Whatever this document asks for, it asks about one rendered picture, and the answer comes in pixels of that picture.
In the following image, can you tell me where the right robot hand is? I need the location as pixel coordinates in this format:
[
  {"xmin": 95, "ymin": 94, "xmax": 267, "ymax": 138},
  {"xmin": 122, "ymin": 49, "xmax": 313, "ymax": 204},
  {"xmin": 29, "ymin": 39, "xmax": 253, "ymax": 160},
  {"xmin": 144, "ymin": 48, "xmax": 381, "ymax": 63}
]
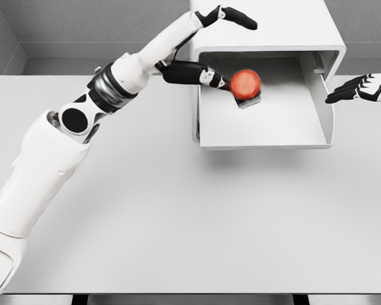
[{"xmin": 324, "ymin": 72, "xmax": 381, "ymax": 147}]

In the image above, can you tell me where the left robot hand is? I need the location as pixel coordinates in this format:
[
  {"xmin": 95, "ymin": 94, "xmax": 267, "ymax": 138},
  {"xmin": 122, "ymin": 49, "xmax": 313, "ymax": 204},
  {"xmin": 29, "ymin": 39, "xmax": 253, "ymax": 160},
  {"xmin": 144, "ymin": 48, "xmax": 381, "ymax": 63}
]
[{"xmin": 141, "ymin": 4, "xmax": 258, "ymax": 93}]

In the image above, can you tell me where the red button load switch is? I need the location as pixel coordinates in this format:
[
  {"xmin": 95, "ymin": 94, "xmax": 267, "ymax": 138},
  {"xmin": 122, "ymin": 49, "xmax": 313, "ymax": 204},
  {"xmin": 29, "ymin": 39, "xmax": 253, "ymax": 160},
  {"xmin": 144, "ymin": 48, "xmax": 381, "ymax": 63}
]
[{"xmin": 229, "ymin": 69, "xmax": 263, "ymax": 111}]

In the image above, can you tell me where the white cabinet drawer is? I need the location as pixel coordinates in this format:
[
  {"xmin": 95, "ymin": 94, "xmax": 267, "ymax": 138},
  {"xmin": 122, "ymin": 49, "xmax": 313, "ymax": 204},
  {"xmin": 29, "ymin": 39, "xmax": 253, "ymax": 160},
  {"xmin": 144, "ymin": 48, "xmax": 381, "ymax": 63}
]
[{"xmin": 195, "ymin": 52, "xmax": 336, "ymax": 152}]

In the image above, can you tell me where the white tabletop storage cabinet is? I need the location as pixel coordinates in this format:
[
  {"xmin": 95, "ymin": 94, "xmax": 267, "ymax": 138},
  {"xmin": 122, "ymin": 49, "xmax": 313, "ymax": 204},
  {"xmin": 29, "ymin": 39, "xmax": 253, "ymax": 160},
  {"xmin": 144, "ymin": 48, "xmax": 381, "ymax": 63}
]
[{"xmin": 189, "ymin": 0, "xmax": 347, "ymax": 142}]

